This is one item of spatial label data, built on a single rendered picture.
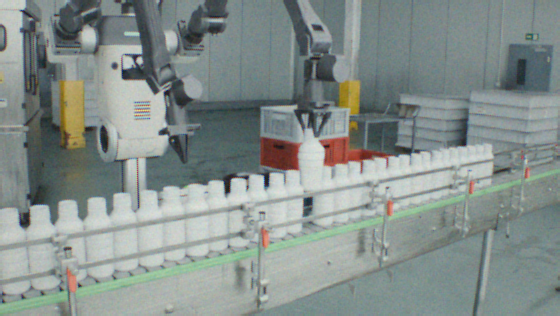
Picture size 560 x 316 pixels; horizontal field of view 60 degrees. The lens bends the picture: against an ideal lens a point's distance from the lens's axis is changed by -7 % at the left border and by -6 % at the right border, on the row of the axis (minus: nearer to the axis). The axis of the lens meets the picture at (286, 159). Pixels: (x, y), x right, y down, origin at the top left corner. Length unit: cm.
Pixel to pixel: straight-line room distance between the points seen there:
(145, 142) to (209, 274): 67
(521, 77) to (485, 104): 420
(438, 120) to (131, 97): 708
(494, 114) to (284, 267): 666
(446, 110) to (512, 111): 117
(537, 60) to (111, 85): 1076
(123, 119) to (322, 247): 76
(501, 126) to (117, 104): 663
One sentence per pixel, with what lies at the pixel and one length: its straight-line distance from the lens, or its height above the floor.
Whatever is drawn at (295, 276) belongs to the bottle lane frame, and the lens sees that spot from 140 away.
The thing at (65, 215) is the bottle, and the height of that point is 114.
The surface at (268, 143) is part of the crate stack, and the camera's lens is 390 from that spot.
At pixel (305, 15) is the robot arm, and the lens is 138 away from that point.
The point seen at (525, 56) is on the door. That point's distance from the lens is 1200.
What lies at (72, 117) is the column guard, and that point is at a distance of 885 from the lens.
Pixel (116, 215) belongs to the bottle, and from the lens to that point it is 113.
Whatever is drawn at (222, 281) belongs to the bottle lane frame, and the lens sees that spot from 126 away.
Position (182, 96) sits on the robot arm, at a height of 136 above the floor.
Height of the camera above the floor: 145
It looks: 11 degrees down
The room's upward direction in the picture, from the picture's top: 2 degrees clockwise
